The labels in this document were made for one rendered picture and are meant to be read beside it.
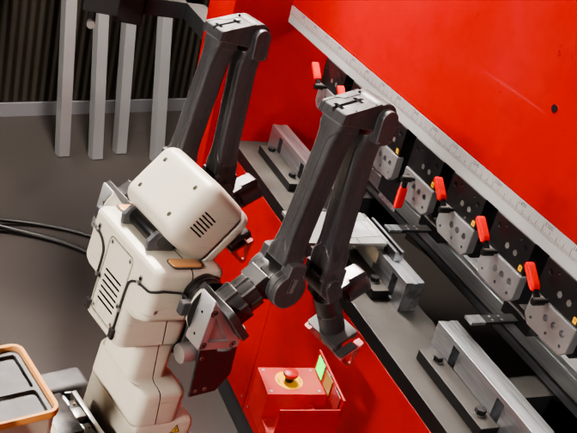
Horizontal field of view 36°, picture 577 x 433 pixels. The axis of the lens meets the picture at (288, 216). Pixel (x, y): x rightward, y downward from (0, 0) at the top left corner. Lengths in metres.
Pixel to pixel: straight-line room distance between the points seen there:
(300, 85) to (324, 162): 1.68
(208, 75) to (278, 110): 1.38
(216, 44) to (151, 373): 0.72
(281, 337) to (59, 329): 1.07
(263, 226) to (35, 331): 1.07
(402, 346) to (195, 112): 0.84
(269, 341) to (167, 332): 1.13
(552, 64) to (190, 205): 0.84
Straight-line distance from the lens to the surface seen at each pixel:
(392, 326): 2.45
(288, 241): 1.73
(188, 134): 2.02
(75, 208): 4.50
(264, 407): 2.26
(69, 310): 3.76
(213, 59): 1.98
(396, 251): 2.56
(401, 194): 2.42
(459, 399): 2.22
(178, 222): 1.75
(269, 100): 3.31
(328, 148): 1.66
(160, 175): 1.84
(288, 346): 2.88
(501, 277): 2.13
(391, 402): 2.35
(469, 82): 2.27
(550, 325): 2.01
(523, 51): 2.12
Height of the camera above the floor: 2.14
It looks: 26 degrees down
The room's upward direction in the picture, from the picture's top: 15 degrees clockwise
